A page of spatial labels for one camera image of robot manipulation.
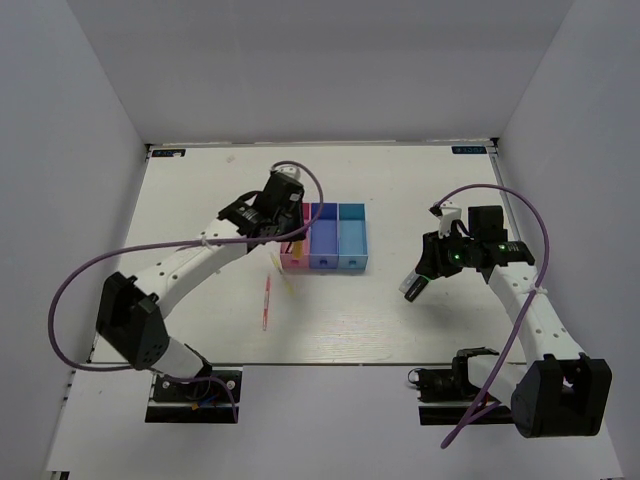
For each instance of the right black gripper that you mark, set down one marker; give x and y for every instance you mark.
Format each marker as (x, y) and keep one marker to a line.
(432, 263)

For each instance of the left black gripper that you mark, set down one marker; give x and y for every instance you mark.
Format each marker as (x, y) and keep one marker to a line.
(298, 226)

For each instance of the yellow orange highlighter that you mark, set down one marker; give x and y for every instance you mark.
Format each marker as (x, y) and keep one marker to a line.
(297, 251)

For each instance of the grey orange highlighter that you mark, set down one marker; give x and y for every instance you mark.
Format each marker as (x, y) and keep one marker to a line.
(408, 281)

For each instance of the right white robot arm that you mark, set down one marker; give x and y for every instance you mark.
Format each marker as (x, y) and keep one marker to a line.
(560, 391)

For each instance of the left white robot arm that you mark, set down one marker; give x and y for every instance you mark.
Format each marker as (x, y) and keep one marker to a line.
(133, 310)

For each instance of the black green highlighter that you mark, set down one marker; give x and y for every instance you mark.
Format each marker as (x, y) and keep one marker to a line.
(422, 280)

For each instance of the dark blue container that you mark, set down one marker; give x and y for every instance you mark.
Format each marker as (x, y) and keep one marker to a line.
(323, 252)

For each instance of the pink container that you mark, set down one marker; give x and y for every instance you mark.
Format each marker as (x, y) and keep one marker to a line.
(285, 254)

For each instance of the red white pen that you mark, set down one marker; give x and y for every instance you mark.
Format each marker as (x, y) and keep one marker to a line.
(266, 303)

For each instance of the light blue container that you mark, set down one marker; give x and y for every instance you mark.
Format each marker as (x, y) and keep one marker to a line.
(352, 230)

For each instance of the yellow pen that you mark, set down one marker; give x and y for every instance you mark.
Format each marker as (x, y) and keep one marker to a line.
(286, 282)

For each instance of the left blue corner label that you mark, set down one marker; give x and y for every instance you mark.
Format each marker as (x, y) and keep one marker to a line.
(168, 153)

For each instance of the blue corner label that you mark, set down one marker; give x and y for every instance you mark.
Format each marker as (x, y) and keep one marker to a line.
(168, 153)
(468, 150)

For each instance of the right blue corner label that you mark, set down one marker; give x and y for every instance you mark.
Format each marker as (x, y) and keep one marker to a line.
(468, 150)

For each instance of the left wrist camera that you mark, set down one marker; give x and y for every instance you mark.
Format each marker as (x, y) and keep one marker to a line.
(291, 171)

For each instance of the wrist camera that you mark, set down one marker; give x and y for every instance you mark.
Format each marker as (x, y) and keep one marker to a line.
(447, 212)
(291, 171)

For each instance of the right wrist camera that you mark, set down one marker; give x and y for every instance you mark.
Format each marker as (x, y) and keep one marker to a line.
(447, 212)

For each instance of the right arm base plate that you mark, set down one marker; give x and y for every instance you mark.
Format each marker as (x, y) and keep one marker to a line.
(440, 401)

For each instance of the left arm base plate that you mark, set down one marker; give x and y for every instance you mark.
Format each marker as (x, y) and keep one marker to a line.
(196, 403)

